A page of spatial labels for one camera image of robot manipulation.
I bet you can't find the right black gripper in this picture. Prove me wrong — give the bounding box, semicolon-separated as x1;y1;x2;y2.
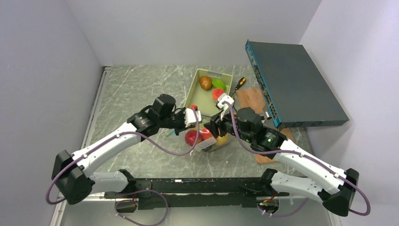
204;106;253;143

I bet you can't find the yellow lemon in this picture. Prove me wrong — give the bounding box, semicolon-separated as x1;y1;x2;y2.
215;134;230;146

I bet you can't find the clear zip top bag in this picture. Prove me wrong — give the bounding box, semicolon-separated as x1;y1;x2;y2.
180;124;231;152

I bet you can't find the red apple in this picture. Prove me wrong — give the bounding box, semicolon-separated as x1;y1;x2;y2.
184;129;197;146

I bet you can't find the red strawberry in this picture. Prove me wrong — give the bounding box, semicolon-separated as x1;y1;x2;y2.
200;128;214;141

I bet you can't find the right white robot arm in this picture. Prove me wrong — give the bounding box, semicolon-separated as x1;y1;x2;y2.
204;107;359;217

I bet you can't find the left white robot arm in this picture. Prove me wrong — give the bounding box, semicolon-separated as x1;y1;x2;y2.
51;94;202;205

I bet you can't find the pale green plastic basket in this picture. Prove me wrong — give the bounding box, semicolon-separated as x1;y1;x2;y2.
184;69;233;117

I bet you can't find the pink orange peach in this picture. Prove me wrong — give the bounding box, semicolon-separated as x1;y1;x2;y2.
211;88;225;102

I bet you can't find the brown wooden board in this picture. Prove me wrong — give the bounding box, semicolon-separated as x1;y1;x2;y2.
236;88;296;164

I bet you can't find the brown kiwi fruit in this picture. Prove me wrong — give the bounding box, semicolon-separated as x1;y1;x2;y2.
199;76;212;90

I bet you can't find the small metal block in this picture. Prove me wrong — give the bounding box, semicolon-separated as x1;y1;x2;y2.
263;107;277;120

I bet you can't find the orange black screwdriver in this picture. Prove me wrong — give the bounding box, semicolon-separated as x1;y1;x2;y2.
230;77;247;96

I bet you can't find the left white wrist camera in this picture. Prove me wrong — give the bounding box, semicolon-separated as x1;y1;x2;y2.
184;105;202;127

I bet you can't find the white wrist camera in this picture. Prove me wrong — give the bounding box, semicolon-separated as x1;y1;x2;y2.
216;94;235;120
184;105;202;127

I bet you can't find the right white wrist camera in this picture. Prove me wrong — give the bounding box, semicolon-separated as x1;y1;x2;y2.
216;94;235;120

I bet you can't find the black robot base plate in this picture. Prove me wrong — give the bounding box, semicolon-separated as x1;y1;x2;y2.
104;177;288;210

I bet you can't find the dark blue network switch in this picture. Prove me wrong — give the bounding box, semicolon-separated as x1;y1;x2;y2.
245;40;349;130

